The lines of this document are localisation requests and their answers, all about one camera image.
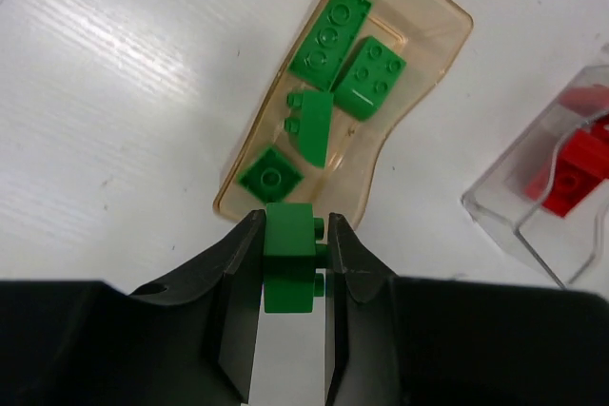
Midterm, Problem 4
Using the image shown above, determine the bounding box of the green square lego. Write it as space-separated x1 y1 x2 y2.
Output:
237 145 304 204

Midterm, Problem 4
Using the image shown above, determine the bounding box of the green notched lego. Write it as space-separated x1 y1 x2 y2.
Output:
263 203 327 314

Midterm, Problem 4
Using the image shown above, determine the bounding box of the clear plastic container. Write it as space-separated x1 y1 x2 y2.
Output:
462 63 608 293

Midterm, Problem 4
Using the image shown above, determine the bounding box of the wooden box container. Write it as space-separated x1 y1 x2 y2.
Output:
213 0 473 225

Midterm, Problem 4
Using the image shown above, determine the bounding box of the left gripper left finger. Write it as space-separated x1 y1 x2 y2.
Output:
1 210 265 405

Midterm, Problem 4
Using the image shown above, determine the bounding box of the green long lego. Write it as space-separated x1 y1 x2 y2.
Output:
288 0 372 91

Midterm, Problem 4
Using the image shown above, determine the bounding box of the green small lego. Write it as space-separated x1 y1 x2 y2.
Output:
332 36 407 121

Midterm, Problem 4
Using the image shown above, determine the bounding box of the red curved lego brick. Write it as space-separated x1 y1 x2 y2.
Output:
559 85 609 117

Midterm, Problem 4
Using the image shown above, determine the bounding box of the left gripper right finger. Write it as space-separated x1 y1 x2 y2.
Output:
325 213 608 405

